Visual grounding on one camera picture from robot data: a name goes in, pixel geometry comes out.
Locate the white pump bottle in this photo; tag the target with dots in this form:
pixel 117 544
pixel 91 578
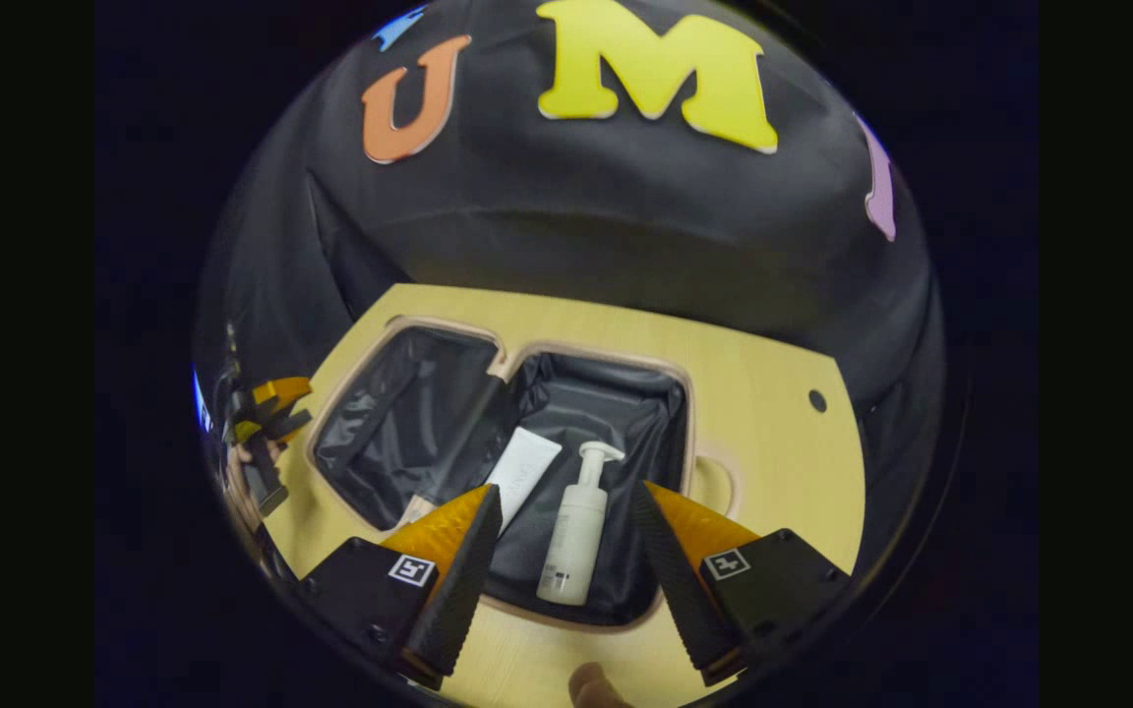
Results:
pixel 576 531

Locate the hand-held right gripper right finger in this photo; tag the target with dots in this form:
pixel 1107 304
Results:
pixel 680 590

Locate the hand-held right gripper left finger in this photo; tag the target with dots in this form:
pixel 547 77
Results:
pixel 458 590

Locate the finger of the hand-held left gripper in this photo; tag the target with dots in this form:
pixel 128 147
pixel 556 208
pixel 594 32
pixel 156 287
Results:
pixel 283 390
pixel 276 426

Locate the black backdrop cloth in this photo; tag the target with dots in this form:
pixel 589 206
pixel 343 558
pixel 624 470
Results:
pixel 606 236

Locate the pink suitcase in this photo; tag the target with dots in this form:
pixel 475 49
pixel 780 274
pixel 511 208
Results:
pixel 616 413

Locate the white tube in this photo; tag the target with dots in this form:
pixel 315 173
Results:
pixel 527 462

